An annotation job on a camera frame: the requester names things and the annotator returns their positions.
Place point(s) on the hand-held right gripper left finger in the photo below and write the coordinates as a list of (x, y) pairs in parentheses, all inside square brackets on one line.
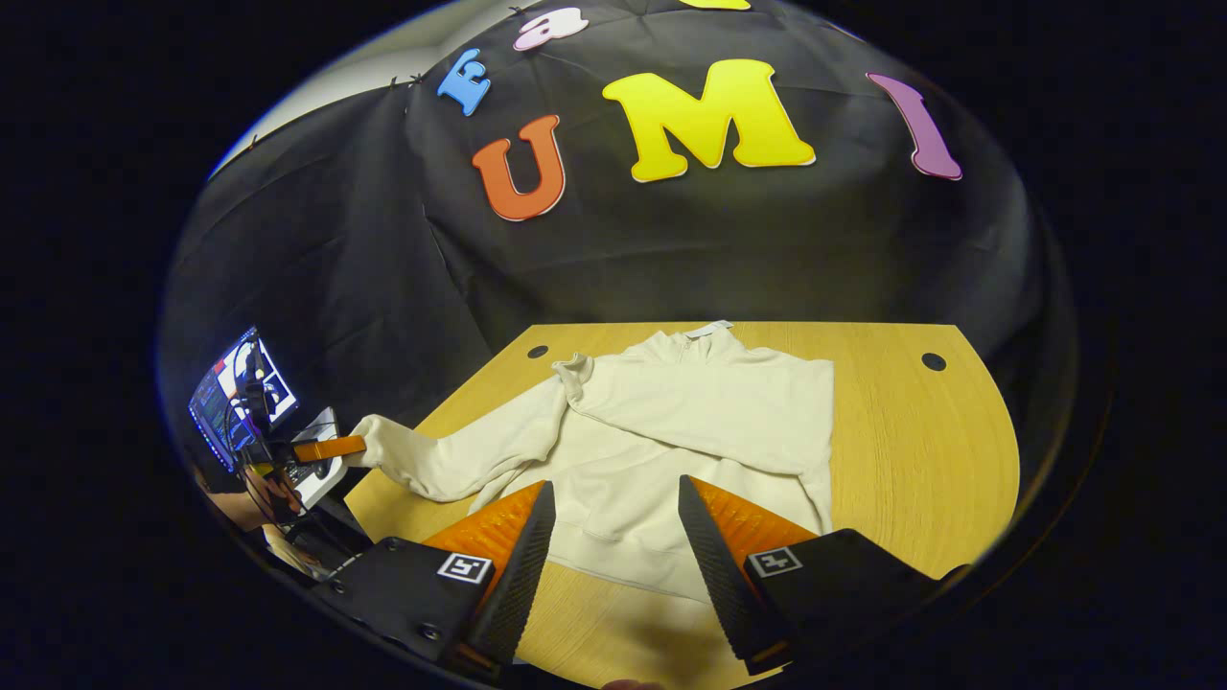
[(522, 575)]

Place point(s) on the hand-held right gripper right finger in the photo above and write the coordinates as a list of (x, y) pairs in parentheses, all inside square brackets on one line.
[(714, 565)]

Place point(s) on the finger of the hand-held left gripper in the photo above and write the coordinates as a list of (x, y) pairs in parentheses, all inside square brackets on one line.
[(331, 448)]

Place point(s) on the cream sweatshirt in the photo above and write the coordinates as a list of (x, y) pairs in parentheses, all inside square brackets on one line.
[(690, 402)]

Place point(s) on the white device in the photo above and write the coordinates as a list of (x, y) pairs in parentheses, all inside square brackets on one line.
[(326, 479)]

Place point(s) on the computer monitor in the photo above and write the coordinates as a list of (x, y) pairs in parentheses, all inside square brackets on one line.
[(216, 407)]

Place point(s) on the black backdrop cloth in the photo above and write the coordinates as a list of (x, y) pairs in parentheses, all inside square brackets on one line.
[(719, 249)]

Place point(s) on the row of black cloth clips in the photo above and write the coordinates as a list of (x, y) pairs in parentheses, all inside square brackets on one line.
[(403, 81)]

